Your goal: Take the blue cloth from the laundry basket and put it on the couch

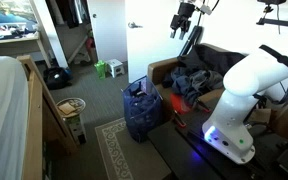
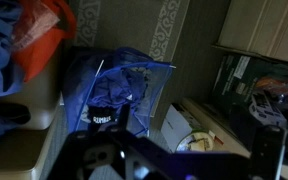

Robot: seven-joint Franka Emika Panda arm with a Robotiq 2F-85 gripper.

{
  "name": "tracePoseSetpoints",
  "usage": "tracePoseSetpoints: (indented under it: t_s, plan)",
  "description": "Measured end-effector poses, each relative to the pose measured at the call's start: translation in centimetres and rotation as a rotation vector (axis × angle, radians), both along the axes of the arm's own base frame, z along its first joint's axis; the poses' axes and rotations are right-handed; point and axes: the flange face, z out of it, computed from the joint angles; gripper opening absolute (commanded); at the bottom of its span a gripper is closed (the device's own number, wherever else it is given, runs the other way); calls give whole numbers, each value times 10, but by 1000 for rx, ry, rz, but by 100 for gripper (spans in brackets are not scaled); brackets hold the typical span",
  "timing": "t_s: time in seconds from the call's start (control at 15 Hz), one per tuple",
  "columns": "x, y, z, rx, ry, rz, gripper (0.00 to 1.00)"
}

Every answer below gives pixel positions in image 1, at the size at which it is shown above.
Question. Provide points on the dark clothes pile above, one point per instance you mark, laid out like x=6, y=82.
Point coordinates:
x=191, y=84

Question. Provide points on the silver door handle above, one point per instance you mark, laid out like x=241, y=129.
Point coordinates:
x=133, y=25

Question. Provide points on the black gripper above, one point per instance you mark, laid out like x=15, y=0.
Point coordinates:
x=181, y=19

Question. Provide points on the white door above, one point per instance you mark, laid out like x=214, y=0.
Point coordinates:
x=152, y=43

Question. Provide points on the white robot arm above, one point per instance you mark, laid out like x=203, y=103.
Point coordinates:
x=244, y=82

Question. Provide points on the blue mesh laundry basket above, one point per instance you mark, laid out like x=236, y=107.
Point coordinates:
x=138, y=126

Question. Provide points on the round side stool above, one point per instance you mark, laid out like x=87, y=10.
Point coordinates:
x=70, y=110

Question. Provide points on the white mattress bedding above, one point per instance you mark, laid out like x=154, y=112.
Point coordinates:
x=13, y=117

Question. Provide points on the computer monitor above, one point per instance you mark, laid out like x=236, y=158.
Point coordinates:
x=16, y=11

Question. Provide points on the wooden bed frame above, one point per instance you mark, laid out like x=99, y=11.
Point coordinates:
x=44, y=123

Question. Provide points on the red cloth item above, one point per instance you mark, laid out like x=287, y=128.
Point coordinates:
x=178, y=104

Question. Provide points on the black jacket on couch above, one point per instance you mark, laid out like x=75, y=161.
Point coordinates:
x=204, y=57

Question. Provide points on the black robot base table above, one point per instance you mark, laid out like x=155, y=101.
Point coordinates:
x=191, y=158

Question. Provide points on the brown couch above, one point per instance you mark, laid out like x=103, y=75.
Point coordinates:
x=156, y=73

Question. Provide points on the red handled clamp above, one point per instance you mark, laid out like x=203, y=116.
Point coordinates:
x=178, y=120

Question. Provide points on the black backpack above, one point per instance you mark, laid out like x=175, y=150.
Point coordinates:
x=56, y=78

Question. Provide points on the green bag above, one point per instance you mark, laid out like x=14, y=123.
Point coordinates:
x=101, y=69

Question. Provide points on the hanging clothes in closet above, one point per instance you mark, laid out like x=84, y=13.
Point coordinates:
x=74, y=12

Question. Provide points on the blue cloth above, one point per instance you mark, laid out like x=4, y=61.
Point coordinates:
x=140, y=104

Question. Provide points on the patterned beige rug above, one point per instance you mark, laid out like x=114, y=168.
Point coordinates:
x=125, y=159

